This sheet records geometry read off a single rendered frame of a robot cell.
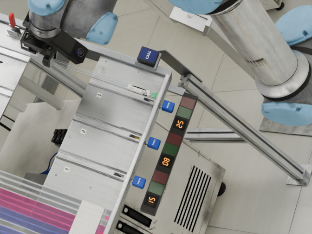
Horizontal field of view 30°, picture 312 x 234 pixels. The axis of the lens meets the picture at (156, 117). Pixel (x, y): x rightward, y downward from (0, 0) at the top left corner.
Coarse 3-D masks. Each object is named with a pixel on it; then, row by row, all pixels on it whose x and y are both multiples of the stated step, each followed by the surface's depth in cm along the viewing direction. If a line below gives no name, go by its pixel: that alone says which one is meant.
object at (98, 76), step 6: (0, 42) 156; (6, 48) 156; (12, 48) 156; (18, 48) 156; (24, 54) 156; (54, 60) 154; (60, 66) 154; (66, 66) 154; (72, 66) 154; (78, 72) 154; (84, 72) 153; (90, 72) 153; (96, 78) 153; (102, 78) 152; (108, 78) 152; (114, 84) 152; (120, 84) 152; (126, 84) 152; (150, 96) 151; (156, 96) 151
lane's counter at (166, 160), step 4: (164, 156) 151; (168, 156) 151; (160, 160) 151; (164, 160) 151; (168, 160) 151; (172, 160) 151; (160, 164) 150; (164, 164) 150; (168, 164) 150; (168, 168) 150
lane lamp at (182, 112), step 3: (180, 108) 156; (183, 108) 156; (186, 108) 156; (177, 111) 156; (180, 111) 156; (183, 111) 156; (186, 111) 156; (189, 111) 156; (177, 114) 155; (180, 114) 155; (183, 114) 155; (186, 114) 155; (189, 114) 155; (183, 117) 155; (186, 117) 155
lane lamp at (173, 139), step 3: (171, 135) 153; (174, 135) 153; (177, 135) 153; (168, 138) 153; (171, 138) 153; (174, 138) 153; (177, 138) 153; (180, 138) 153; (168, 141) 153; (171, 141) 153; (174, 141) 153; (177, 141) 153; (180, 141) 153; (174, 144) 152; (177, 144) 152
